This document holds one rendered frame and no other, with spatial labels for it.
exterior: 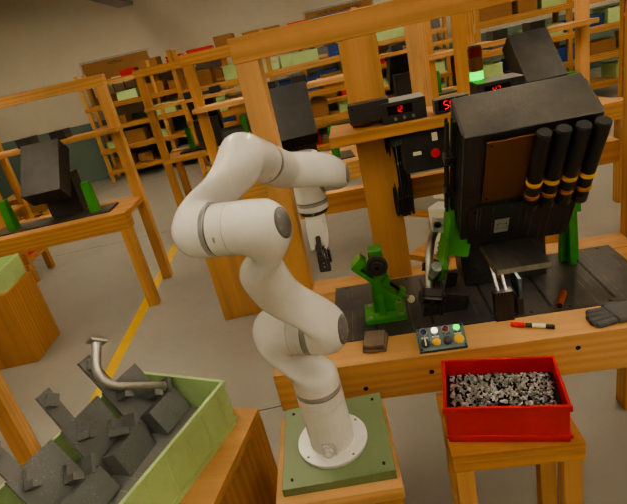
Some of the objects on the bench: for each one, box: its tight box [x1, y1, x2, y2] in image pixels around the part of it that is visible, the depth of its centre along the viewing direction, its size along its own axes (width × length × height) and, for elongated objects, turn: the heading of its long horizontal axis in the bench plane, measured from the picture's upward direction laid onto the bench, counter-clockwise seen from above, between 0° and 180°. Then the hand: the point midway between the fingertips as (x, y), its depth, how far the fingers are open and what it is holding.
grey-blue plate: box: [510, 273, 524, 315], centre depth 170 cm, size 10×2×14 cm, turn 23°
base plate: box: [335, 245, 627, 343], centre depth 189 cm, size 42×110×2 cm, turn 113°
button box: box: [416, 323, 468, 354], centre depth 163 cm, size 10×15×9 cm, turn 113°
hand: (325, 261), depth 143 cm, fingers open, 5 cm apart
